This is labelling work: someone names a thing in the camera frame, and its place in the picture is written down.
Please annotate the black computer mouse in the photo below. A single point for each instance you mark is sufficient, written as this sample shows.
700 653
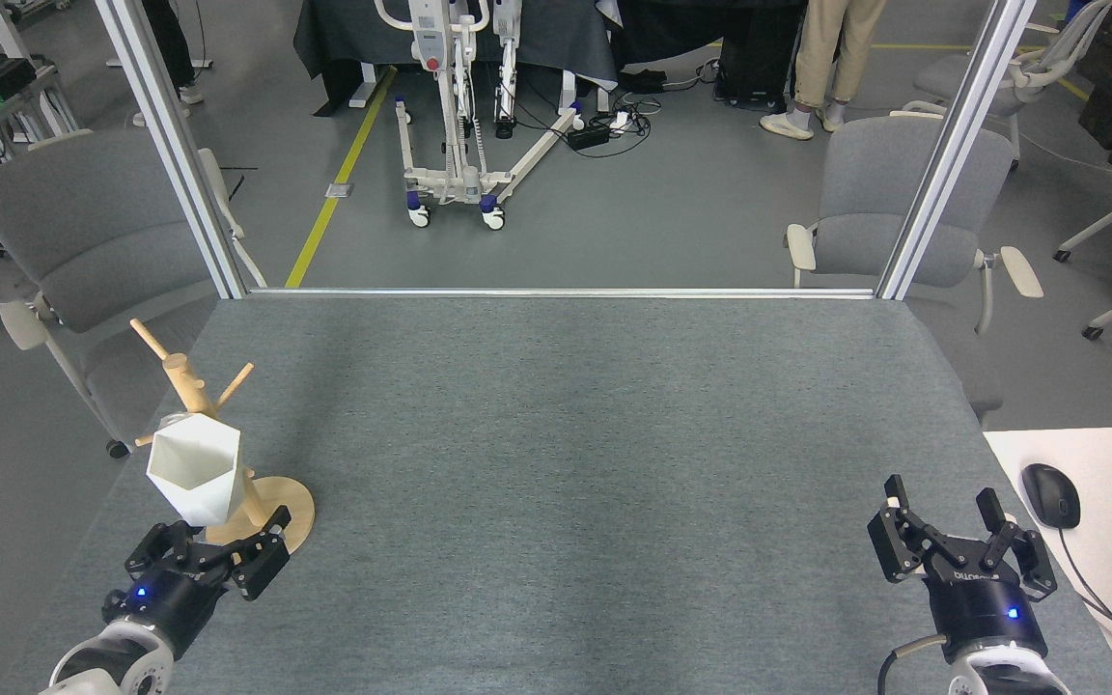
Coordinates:
1050 494

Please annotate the metal floor plate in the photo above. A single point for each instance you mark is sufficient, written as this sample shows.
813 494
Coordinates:
339 190

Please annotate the grey chair with cream armrests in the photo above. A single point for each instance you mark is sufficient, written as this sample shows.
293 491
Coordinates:
83 232
865 193

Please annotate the black power adapter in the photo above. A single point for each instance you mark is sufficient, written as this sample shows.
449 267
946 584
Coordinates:
588 137

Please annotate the person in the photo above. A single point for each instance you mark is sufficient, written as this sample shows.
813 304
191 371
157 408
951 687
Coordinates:
165 39
826 48

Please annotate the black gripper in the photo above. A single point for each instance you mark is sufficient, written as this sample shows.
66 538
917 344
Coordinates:
981 613
165 603

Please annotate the black case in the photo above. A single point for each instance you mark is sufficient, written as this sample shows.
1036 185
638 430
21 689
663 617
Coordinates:
759 68

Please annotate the table with dark cloth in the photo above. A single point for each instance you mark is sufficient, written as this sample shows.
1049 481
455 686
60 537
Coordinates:
344 39

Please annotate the silver frame crossbar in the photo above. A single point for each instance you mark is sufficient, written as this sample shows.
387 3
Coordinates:
556 292

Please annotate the wooden cup rack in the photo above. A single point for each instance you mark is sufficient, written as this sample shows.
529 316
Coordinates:
281 502

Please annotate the silver frame post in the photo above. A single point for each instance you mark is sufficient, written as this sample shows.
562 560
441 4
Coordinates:
955 145
175 145

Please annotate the white hexagonal cup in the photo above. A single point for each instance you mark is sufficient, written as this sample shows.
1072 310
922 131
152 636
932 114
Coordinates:
194 473

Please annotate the white stand on wheels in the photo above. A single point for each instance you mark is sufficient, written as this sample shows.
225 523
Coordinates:
430 39

